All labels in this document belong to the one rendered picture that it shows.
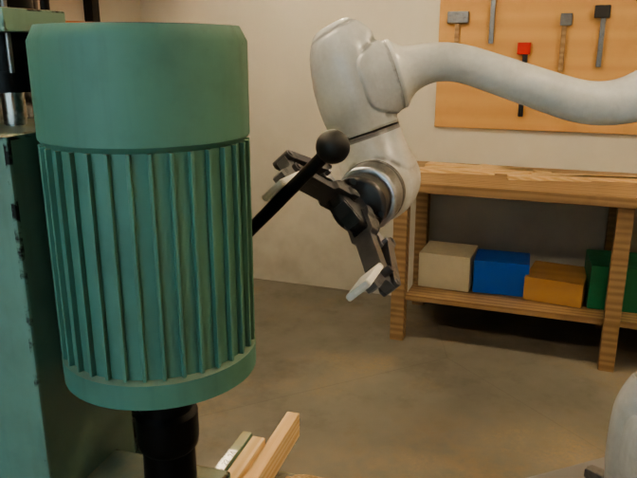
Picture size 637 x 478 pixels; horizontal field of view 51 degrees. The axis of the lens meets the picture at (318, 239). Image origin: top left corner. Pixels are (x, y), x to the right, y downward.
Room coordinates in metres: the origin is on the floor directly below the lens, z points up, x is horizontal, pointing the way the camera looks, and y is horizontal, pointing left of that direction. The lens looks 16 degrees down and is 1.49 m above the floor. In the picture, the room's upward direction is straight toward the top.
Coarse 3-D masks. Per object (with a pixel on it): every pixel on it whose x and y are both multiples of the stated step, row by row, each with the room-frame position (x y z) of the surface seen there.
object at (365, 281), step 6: (378, 264) 0.71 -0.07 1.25; (372, 270) 0.70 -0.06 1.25; (378, 270) 0.70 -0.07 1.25; (366, 276) 0.69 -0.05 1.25; (372, 276) 0.67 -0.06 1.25; (360, 282) 0.68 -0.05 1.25; (366, 282) 0.65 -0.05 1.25; (372, 282) 0.66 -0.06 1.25; (354, 288) 0.67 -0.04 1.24; (360, 288) 0.65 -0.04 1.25; (366, 288) 0.65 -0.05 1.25; (348, 294) 0.66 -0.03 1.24; (354, 294) 0.66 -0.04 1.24; (348, 300) 0.66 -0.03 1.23
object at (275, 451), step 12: (288, 420) 0.91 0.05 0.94; (276, 432) 0.87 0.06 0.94; (288, 432) 0.88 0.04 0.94; (276, 444) 0.84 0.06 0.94; (288, 444) 0.88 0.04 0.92; (264, 456) 0.81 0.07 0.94; (276, 456) 0.83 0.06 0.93; (252, 468) 0.79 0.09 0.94; (264, 468) 0.79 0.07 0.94; (276, 468) 0.83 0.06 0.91
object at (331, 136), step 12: (324, 132) 0.67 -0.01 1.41; (336, 132) 0.67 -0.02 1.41; (324, 144) 0.66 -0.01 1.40; (336, 144) 0.66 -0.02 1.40; (348, 144) 0.67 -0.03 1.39; (324, 156) 0.66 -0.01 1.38; (336, 156) 0.66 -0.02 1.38; (312, 168) 0.68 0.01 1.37; (300, 180) 0.68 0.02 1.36; (288, 192) 0.68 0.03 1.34; (276, 204) 0.69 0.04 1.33; (264, 216) 0.69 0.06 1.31; (252, 228) 0.70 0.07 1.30
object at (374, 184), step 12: (336, 180) 0.82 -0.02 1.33; (348, 180) 0.84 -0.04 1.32; (360, 180) 0.84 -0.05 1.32; (372, 180) 0.84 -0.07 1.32; (360, 192) 0.84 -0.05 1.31; (372, 192) 0.83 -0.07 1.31; (384, 192) 0.84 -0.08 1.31; (336, 204) 0.79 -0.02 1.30; (348, 204) 0.79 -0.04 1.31; (360, 204) 0.82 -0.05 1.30; (372, 204) 0.83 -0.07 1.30; (384, 204) 0.83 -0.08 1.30; (336, 216) 0.85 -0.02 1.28; (348, 216) 0.79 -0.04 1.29; (360, 216) 0.79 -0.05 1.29; (384, 216) 0.83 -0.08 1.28; (348, 228) 0.79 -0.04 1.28; (360, 228) 0.79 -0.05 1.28
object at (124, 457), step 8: (112, 456) 0.62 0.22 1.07; (120, 456) 0.62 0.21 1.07; (128, 456) 0.62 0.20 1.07; (136, 456) 0.62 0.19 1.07; (104, 464) 0.61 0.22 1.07; (112, 464) 0.61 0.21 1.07; (120, 464) 0.61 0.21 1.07; (128, 464) 0.61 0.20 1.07; (136, 464) 0.61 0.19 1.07; (96, 472) 0.59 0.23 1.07; (104, 472) 0.59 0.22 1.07; (112, 472) 0.59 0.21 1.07; (120, 472) 0.59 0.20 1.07; (128, 472) 0.59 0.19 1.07; (136, 472) 0.59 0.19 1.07; (200, 472) 0.59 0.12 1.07; (208, 472) 0.59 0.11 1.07; (216, 472) 0.59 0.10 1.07; (224, 472) 0.59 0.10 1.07
